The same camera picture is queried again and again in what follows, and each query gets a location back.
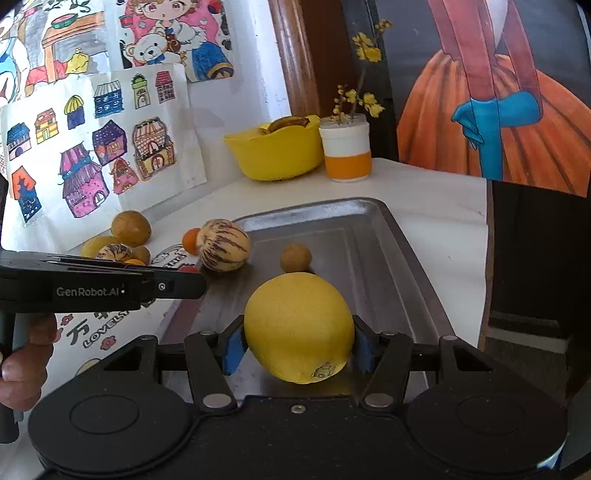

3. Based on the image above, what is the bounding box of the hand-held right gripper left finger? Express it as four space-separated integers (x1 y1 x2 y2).
99 316 247 413

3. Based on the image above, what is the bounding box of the boy with fan drawing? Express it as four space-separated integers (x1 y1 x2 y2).
0 0 112 107

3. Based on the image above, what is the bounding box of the small striped pepino melon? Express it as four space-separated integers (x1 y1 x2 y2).
95 244 134 264

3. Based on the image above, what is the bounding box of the metal baking tray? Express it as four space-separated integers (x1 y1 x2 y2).
154 198 455 407

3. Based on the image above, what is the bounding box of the large striped pepino melon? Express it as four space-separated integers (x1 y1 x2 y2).
196 219 252 272

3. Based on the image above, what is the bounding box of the white and orange cup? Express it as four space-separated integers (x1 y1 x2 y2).
318 114 373 182

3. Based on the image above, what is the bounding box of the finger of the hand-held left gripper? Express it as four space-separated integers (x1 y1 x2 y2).
141 272 207 303

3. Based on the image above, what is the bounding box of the girl with teddy drawing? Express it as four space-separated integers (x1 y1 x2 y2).
104 0 236 84

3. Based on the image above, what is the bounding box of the yellow plastic bowl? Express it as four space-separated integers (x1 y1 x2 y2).
224 115 325 182

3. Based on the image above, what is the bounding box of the brown fruit in bowl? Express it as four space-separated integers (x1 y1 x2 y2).
259 116 311 136

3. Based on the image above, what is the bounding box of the brown wooden door frame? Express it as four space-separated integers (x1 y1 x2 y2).
268 0 321 118

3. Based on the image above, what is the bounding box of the yellow pear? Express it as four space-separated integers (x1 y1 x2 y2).
81 236 123 259

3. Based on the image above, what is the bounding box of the person's left hand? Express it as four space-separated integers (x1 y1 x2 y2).
0 314 59 411

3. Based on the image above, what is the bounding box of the colourful houses drawing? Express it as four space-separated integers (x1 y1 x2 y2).
0 62 208 252

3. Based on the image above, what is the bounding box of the yellow flower twig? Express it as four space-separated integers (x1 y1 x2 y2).
331 18 393 124

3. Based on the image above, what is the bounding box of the yellow lemon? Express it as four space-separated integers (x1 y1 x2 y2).
244 272 355 385

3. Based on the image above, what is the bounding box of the orange dress wall poster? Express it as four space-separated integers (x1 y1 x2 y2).
342 0 591 197

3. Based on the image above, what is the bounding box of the small brown longan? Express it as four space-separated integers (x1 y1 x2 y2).
280 244 312 274

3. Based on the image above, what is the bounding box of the brown kiwi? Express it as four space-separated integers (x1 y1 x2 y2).
111 210 152 243

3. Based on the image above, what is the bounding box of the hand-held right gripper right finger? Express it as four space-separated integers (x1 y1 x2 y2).
352 315 497 412

